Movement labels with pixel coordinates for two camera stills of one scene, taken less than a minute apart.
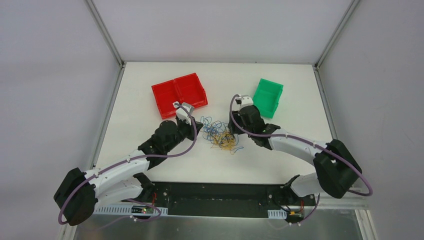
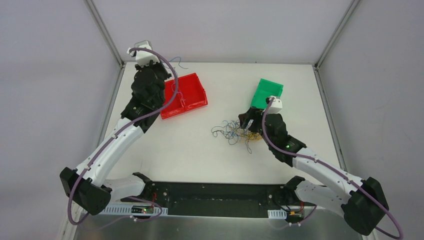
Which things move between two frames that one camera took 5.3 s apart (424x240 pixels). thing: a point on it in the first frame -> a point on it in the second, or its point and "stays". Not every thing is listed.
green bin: (266, 97) stays
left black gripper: (191, 126) -> (156, 71)
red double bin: (187, 89) stays
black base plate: (222, 199) stays
